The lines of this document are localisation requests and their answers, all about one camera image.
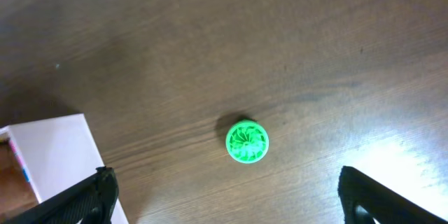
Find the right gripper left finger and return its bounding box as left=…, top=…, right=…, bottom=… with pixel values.
left=4, top=167, right=119, bottom=224

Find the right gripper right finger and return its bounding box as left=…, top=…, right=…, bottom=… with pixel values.
left=338, top=166, right=447, bottom=224

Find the multicoloured puzzle cube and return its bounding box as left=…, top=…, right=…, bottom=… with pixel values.
left=8, top=140, right=30, bottom=183

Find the green round plastic toy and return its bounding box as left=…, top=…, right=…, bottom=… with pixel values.
left=225, top=120, right=270, bottom=164

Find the white open cardboard box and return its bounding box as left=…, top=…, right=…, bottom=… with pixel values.
left=1, top=114, right=128, bottom=224

